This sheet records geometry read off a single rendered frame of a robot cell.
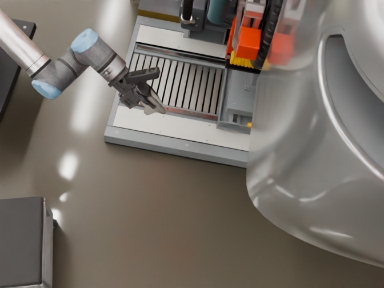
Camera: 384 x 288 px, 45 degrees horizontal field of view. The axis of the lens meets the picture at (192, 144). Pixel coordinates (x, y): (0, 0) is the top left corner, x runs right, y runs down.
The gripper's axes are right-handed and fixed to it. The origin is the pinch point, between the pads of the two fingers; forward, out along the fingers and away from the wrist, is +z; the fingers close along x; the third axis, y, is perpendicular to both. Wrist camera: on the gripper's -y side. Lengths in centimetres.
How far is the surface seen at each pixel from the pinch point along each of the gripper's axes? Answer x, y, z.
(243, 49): -17.2, -29.9, 5.5
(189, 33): -108, 17, 11
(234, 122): -58, 12, 47
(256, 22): -23.5, -37.9, 2.7
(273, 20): -18.0, -44.1, 3.9
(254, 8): -21.7, -40.7, -2.3
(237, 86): -71, 3, 38
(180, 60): -97, 27, 16
